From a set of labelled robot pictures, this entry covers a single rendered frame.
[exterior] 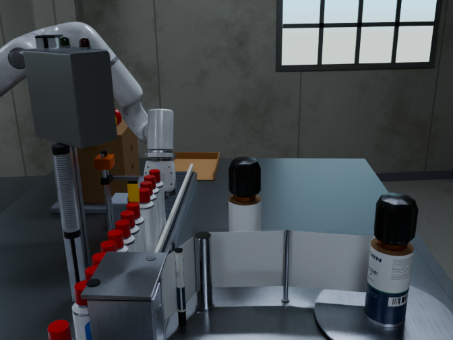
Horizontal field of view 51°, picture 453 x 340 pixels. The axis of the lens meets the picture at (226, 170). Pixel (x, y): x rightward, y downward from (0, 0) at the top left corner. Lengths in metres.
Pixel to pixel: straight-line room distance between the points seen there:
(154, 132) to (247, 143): 2.71
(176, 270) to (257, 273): 0.21
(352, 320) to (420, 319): 0.15
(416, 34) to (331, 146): 1.16
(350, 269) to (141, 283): 0.55
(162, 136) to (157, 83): 2.55
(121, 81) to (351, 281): 0.86
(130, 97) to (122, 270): 0.77
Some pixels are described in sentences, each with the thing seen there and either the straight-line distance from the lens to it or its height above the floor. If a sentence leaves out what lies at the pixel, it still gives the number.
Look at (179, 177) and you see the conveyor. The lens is 1.99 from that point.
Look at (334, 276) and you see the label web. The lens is 1.16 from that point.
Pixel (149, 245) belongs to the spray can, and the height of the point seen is 0.92.
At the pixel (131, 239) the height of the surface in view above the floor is 1.04.
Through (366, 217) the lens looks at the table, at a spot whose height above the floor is 0.83.
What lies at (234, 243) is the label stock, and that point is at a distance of 1.11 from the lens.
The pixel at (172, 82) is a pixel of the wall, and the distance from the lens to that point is 4.04.
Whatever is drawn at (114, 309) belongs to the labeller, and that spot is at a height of 1.12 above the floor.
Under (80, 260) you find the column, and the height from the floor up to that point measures 0.95.
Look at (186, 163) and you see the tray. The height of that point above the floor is 0.83.
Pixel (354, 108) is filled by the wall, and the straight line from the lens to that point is 4.32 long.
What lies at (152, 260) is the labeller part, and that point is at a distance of 0.84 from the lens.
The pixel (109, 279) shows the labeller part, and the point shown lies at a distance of 0.80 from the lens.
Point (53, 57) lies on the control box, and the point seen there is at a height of 1.46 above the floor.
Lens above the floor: 1.56
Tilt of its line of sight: 19 degrees down
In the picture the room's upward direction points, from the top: 1 degrees counter-clockwise
